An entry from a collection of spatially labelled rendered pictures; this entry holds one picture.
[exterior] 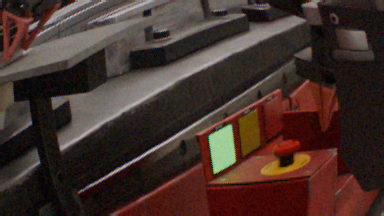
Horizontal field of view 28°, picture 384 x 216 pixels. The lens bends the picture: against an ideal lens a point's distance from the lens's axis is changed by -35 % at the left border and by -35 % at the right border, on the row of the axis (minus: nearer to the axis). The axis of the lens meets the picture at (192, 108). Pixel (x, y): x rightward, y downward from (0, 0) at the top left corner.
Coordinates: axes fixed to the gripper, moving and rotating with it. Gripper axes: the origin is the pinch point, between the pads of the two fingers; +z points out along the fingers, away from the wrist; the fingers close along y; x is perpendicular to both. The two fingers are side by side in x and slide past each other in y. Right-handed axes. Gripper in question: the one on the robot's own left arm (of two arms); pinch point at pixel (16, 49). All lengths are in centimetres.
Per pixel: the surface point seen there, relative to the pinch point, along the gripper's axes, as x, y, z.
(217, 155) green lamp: 21.0, -26.6, 12.2
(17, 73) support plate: 7.5, 9.5, -2.4
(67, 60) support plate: 15.4, 9.5, -7.1
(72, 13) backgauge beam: -27, -67, 21
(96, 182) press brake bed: 13.4, -11.4, 15.5
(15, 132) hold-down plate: 3.2, -0.4, 11.0
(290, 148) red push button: 29.5, -26.9, 7.5
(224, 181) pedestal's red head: 23.6, -24.7, 13.9
